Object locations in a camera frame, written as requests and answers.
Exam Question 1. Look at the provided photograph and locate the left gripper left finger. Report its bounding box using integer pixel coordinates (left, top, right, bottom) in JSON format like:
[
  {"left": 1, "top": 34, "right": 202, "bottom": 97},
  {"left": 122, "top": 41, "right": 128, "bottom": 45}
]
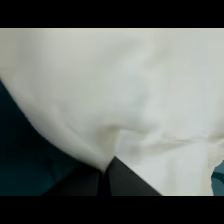
[{"left": 44, "top": 162, "right": 105, "bottom": 197}]

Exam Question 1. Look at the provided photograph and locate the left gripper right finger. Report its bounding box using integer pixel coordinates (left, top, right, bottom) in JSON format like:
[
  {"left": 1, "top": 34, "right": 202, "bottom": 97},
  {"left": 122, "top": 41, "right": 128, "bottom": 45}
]
[{"left": 104, "top": 156, "right": 163, "bottom": 197}]

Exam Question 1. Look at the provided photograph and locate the white shirt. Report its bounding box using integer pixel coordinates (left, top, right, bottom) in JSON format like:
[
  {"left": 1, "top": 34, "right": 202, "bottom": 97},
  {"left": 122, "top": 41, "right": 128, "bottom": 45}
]
[{"left": 0, "top": 28, "right": 224, "bottom": 197}]

